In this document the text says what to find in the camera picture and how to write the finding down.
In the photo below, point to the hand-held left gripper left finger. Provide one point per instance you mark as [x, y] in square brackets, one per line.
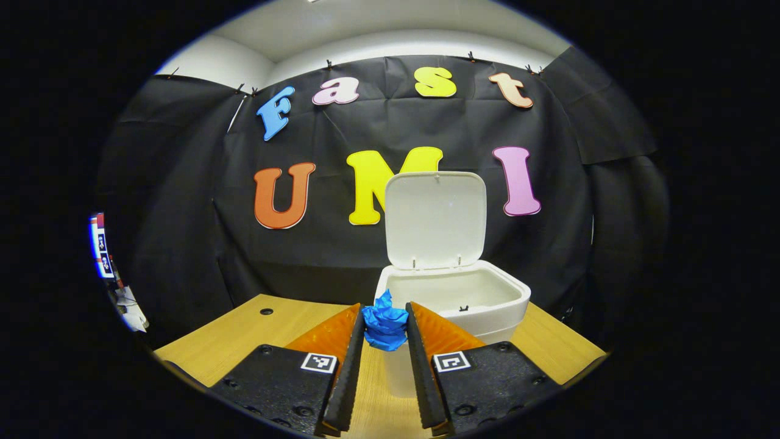
[347, 378]

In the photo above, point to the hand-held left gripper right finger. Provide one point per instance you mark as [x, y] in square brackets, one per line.
[420, 378]

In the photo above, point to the blue paper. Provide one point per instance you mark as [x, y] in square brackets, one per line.
[384, 326]

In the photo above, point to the white desktop garbage bin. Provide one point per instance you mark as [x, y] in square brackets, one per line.
[436, 219]

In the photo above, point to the wooden desktop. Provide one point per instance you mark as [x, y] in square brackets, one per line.
[274, 329]

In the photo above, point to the cluttered white office desk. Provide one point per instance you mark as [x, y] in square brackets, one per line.
[131, 311]

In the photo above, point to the black backdrop cloth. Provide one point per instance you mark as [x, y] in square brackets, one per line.
[183, 213]

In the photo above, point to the computer monitor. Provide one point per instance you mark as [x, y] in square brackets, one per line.
[102, 247]

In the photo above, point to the row of black cloth clips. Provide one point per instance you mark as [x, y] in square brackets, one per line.
[329, 64]

